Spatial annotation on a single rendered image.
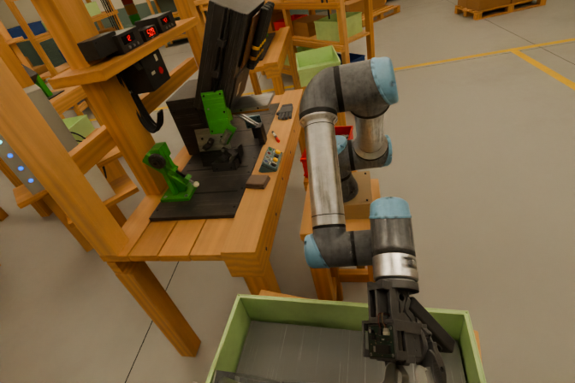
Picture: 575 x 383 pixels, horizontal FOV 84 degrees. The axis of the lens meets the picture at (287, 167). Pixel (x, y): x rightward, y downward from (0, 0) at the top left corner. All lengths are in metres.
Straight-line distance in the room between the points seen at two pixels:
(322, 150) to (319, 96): 0.13
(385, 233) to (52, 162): 1.10
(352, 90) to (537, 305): 1.71
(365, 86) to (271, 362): 0.77
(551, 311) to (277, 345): 1.55
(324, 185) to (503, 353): 1.49
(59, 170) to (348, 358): 1.09
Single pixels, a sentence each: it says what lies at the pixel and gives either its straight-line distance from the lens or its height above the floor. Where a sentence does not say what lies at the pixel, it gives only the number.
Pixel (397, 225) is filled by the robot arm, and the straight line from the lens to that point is 0.61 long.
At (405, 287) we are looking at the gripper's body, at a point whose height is 1.28.
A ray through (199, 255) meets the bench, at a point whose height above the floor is 0.88.
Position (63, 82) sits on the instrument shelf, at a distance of 1.51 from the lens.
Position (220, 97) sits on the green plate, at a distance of 1.61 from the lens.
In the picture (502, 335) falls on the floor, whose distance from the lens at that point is 2.08.
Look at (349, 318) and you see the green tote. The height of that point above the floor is 0.90.
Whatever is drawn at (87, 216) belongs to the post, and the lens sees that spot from 1.42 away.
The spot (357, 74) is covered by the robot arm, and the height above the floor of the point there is 1.49.
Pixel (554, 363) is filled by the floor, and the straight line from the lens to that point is 2.08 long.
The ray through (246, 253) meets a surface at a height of 0.89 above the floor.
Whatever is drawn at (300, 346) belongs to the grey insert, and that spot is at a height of 0.85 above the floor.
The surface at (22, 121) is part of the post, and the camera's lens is 1.29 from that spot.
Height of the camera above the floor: 1.77
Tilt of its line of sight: 34 degrees down
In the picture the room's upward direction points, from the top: 14 degrees counter-clockwise
